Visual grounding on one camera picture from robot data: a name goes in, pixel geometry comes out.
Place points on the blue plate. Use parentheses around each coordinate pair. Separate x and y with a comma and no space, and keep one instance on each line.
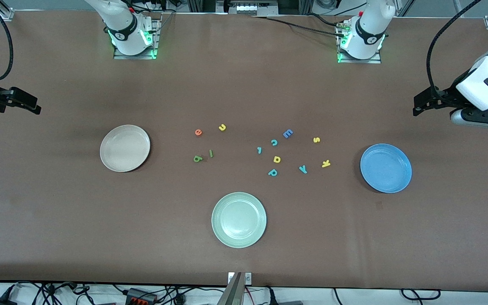
(386,168)

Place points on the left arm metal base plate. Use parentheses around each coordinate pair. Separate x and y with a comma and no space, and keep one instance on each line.
(362,61)

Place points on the small white mounting plate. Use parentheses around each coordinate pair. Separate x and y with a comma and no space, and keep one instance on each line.
(248,277)

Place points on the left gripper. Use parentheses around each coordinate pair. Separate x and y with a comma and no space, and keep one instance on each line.
(446,96)

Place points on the grey terminal block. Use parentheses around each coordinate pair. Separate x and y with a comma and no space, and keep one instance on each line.
(256,9)

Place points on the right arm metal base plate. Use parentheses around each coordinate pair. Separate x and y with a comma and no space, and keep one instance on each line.
(156,38)

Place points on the green letter b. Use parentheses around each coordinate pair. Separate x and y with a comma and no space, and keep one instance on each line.
(198,159)

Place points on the pale green plate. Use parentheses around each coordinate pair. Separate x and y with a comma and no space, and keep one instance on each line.
(239,220)

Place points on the teal letter y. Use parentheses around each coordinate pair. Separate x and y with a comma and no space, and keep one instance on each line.
(303,169)

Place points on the teal letter p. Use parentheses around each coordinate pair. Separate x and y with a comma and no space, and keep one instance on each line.
(273,172)

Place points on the beige brown plate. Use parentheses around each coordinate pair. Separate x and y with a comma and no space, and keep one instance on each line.
(125,148)

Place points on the yellow letter k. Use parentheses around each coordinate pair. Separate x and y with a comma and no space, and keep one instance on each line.
(326,163)

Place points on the grey metal bar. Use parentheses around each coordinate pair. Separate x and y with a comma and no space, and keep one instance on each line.
(233,292)

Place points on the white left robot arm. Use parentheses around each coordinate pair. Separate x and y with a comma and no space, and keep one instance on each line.
(367,38)

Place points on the black orange power box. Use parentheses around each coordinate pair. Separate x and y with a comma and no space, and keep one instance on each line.
(140,295)

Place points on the blue letter E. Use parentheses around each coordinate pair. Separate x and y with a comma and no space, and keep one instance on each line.
(287,134)

